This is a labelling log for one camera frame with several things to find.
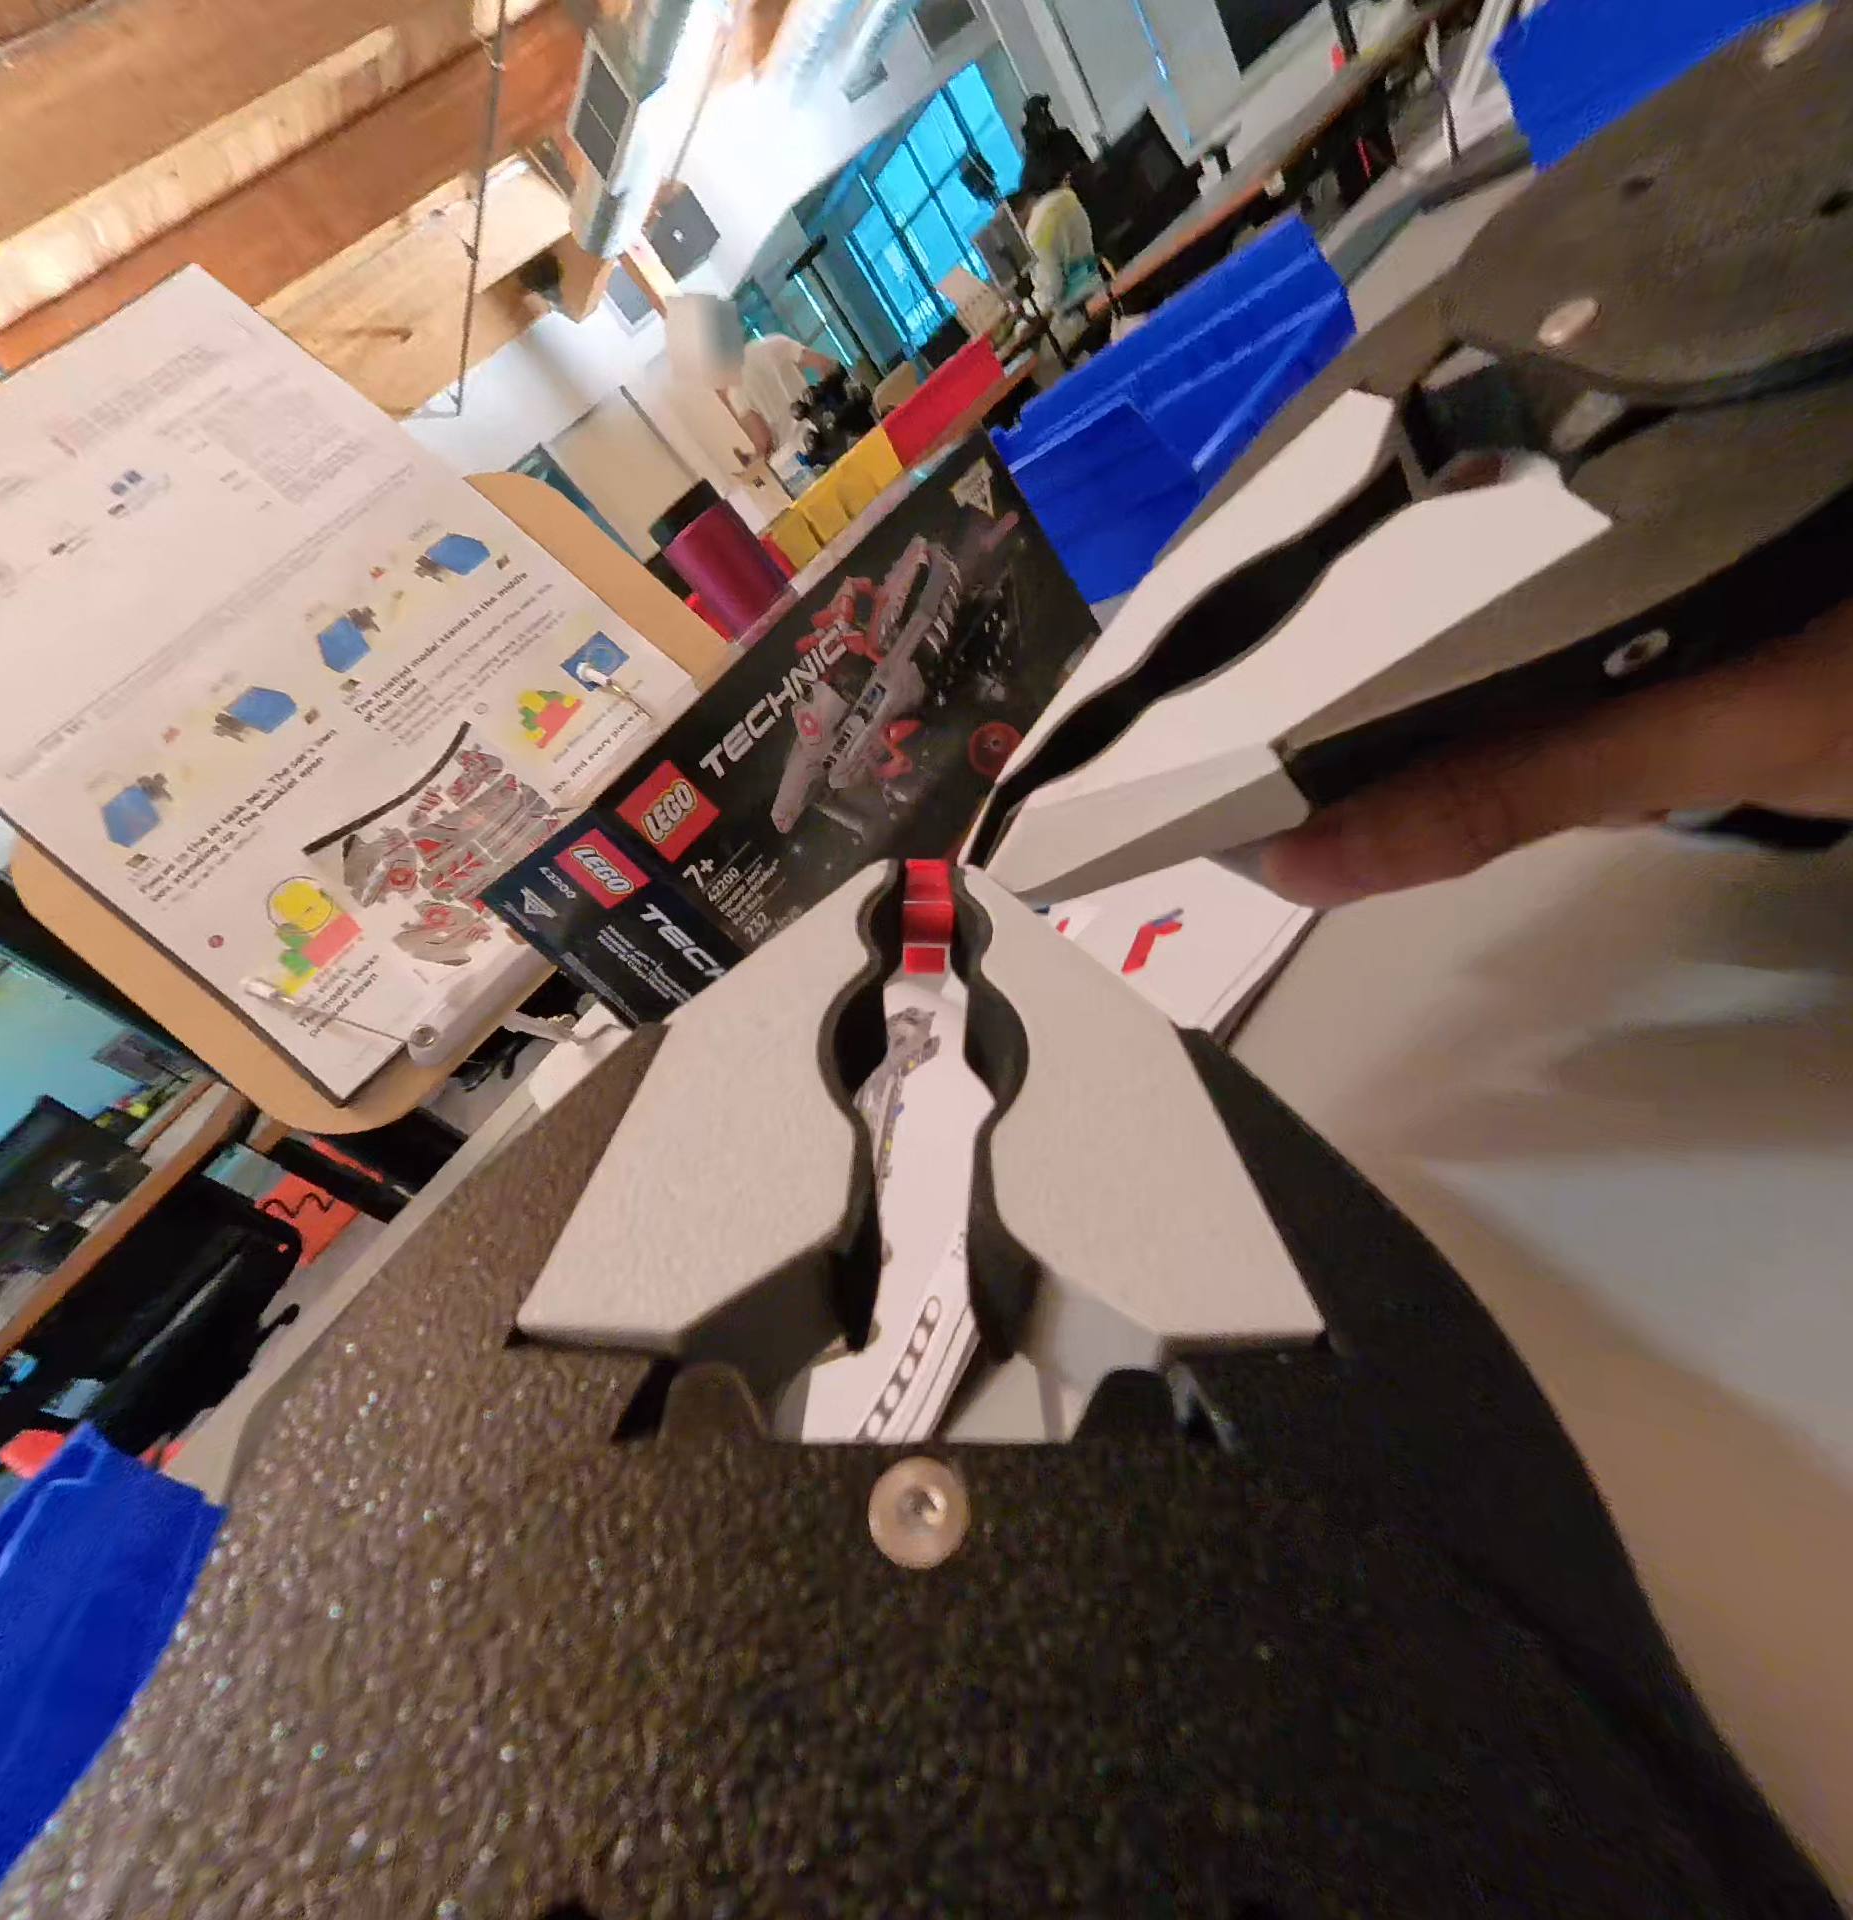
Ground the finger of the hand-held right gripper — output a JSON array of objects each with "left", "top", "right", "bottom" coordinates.
[
  {"left": 993, "top": 457, "right": 1617, "bottom": 907},
  {"left": 960, "top": 387, "right": 1422, "bottom": 873}
]

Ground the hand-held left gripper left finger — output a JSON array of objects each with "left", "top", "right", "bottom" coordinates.
[{"left": 515, "top": 859, "right": 904, "bottom": 1447}]

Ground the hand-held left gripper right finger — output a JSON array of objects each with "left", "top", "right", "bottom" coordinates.
[{"left": 942, "top": 864, "right": 1330, "bottom": 1447}]

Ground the red angled toy beam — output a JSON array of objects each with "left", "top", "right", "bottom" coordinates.
[{"left": 901, "top": 859, "right": 962, "bottom": 980}]

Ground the grey desk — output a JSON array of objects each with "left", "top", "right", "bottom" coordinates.
[{"left": 168, "top": 151, "right": 1853, "bottom": 1920}]

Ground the person's right hand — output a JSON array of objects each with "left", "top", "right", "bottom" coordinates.
[{"left": 1260, "top": 622, "right": 1853, "bottom": 912}]

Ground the white stand base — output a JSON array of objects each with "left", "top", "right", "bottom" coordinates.
[{"left": 526, "top": 1008, "right": 636, "bottom": 1088}]

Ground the white instruction booklet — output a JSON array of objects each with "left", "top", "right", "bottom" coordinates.
[{"left": 798, "top": 854, "right": 1317, "bottom": 1447}]

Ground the background office table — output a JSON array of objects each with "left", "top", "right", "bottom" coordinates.
[{"left": 1106, "top": 0, "right": 1482, "bottom": 319}]

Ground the yellow storage bin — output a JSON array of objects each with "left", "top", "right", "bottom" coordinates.
[{"left": 767, "top": 432, "right": 914, "bottom": 571}]

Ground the grey red sticker sheet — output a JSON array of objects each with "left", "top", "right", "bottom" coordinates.
[{"left": 303, "top": 719, "right": 567, "bottom": 970}]

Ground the black toy set box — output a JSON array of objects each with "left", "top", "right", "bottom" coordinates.
[{"left": 476, "top": 427, "right": 1104, "bottom": 1029}]

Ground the maroon tumbler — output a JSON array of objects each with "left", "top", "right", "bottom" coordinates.
[{"left": 659, "top": 511, "right": 796, "bottom": 645}]

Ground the black office chair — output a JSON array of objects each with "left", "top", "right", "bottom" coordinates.
[{"left": 0, "top": 1096, "right": 304, "bottom": 1441}]

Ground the wooden display board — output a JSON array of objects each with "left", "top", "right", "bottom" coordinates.
[{"left": 11, "top": 472, "right": 733, "bottom": 1134}]

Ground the white instruction sheet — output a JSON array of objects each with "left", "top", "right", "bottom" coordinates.
[{"left": 0, "top": 265, "right": 704, "bottom": 1104}]

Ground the blue storage bin with tag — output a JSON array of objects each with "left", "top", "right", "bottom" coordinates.
[{"left": 0, "top": 1421, "right": 226, "bottom": 1913}]

